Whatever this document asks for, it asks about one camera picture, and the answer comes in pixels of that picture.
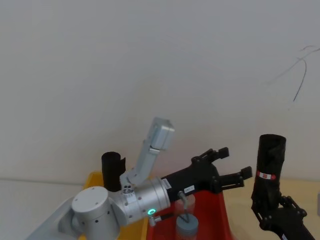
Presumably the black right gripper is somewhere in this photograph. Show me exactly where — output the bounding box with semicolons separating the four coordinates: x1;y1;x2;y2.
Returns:
250;191;317;240

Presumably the plain black bag roll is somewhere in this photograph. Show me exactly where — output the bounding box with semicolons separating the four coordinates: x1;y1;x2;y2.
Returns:
100;151;127;193

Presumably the yellow plastic bin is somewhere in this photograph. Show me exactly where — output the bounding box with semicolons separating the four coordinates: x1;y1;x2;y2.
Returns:
83;170;149;240

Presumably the clear jar with blue lid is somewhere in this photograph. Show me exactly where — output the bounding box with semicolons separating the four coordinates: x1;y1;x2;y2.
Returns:
175;214;200;240

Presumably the red plastic bin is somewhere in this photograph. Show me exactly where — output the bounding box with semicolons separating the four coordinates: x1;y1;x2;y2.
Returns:
145;189;235;240

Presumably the black bag roll with label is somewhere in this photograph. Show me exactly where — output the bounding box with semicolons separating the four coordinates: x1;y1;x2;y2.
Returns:
250;133;288;215

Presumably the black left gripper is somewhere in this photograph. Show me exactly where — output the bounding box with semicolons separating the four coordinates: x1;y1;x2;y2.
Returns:
161;146;253;203

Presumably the thin dark gripper cable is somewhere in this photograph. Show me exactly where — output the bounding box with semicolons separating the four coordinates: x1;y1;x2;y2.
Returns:
176;190;194;224

